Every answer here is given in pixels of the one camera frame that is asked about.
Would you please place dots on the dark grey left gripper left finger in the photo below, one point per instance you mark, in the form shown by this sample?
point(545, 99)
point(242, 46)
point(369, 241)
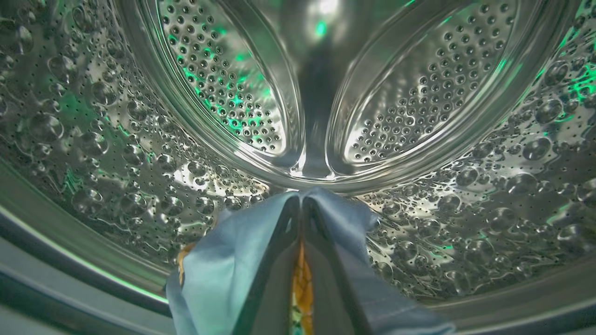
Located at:
point(272, 288)

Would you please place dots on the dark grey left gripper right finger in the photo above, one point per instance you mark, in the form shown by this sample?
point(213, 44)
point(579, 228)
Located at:
point(333, 298)

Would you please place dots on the blue cartoon print garment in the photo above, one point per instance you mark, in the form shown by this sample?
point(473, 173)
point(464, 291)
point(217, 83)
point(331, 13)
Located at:
point(219, 279)

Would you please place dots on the stainless steel washing machine drum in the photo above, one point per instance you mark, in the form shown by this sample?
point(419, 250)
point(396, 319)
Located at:
point(139, 116)

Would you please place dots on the grey rubber door gasket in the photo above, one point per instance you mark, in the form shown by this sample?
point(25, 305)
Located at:
point(46, 288)

